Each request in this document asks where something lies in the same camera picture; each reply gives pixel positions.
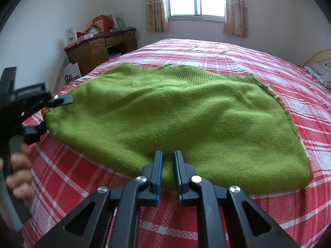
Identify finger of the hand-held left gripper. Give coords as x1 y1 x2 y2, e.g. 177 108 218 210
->
43 94 74 109
22 123 48 145

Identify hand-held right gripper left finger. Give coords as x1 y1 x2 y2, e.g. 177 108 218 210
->
34 150 164 248

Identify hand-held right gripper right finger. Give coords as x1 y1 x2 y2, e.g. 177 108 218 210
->
174 150 300 248

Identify green striped knit sweater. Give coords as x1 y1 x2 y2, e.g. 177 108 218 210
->
41 62 314 194

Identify person's left hand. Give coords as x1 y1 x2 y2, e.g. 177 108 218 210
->
6 145 34 201

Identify white paper bag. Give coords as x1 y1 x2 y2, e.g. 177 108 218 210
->
63 62 82 85

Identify brown wooden desk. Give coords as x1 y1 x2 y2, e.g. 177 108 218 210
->
64 28 137 77

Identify white printed card box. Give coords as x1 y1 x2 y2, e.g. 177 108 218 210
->
65 28 78 44

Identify bed with red plaid sheet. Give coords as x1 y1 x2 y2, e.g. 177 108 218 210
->
22 38 331 248

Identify red gift box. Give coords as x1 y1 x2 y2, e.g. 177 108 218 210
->
92 15 110 33

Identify white plastic bag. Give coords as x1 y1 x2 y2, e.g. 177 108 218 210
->
109 14 125 30

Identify beige patterned curtain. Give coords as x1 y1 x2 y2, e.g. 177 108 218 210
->
223 0 249 39
145 0 170 33

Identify striped patterned pillow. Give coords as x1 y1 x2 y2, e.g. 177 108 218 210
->
304 59 331 93

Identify cream wooden headboard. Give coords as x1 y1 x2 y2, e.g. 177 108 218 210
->
302 49 331 67

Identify thin cable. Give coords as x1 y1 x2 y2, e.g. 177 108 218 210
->
124 27 138 41

